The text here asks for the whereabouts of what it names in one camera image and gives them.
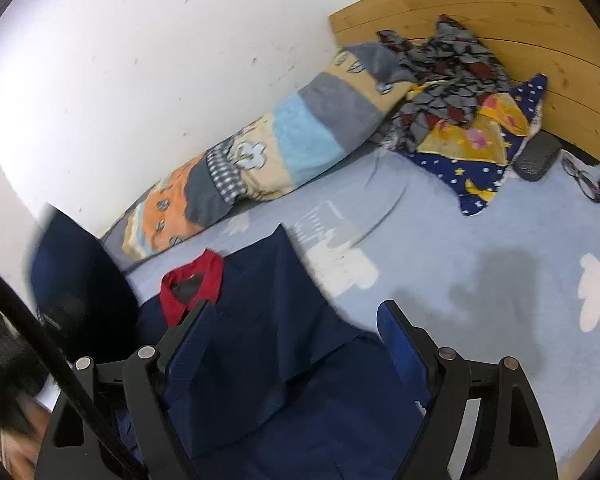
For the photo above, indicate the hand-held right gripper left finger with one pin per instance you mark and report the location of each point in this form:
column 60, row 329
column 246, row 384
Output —
column 190, row 342

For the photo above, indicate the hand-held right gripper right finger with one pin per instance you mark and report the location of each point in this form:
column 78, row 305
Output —
column 400, row 342

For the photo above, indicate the navy jacket with red collar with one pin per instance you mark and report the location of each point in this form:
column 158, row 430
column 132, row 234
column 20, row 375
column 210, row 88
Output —
column 280, row 310

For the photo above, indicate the blue yellow star-print blanket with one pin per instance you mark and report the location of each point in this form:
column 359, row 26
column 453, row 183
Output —
column 460, row 170

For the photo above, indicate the black glasses case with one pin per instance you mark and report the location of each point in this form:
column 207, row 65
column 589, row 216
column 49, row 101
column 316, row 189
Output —
column 537, row 157

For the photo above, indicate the patchwork bolster pillow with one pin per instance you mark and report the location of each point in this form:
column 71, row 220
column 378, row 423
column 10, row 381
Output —
column 300, row 125

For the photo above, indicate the dark-framed eyeglasses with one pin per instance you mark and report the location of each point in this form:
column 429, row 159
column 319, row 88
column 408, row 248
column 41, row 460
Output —
column 592, row 192

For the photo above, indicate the grey red leaf-print cloth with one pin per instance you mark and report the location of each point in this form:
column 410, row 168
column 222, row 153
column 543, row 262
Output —
column 445, row 90

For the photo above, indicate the wooden headboard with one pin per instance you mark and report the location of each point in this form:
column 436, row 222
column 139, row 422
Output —
column 480, row 0

